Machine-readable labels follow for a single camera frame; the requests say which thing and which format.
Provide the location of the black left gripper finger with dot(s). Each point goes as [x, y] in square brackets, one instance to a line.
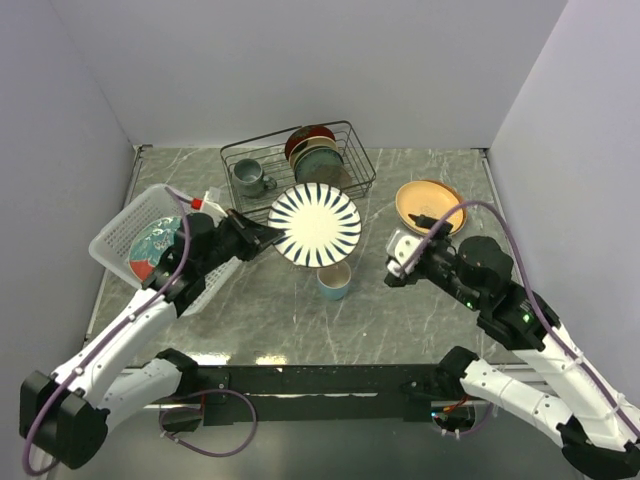
[241, 222]
[260, 237]

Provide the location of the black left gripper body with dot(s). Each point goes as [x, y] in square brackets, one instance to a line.
[229, 240]

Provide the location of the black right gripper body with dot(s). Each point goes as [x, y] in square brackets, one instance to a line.
[435, 264]

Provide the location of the blue striped white plate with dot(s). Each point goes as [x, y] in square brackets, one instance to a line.
[321, 225]

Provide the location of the red teal flower plate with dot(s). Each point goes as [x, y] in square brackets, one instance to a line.
[150, 244]

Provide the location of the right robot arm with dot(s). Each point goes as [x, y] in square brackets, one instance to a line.
[596, 428]

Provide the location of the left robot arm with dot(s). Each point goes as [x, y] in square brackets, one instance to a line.
[69, 413]

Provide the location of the white plastic bin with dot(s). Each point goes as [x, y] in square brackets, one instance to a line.
[111, 246]

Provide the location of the orange bear plate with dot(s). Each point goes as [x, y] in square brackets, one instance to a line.
[424, 197]

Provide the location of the grey green mug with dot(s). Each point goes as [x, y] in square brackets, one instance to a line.
[250, 180]

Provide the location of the white bottom plate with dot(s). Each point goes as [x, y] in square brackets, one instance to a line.
[456, 228]

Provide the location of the light blue mug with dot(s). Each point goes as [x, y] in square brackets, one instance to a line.
[334, 280]

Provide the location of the teal plate in rack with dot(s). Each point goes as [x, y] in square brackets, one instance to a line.
[321, 165]

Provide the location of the clear pink glass plate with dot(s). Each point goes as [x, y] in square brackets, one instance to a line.
[336, 176]

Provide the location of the cream plate in rack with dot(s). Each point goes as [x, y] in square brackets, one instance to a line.
[308, 145]

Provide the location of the red plate in rack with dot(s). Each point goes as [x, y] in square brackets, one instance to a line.
[305, 133]

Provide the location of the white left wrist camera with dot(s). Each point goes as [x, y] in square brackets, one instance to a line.
[208, 203]

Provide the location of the black wire dish rack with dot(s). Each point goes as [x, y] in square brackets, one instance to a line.
[268, 150]

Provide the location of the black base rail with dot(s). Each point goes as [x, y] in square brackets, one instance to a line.
[328, 392]

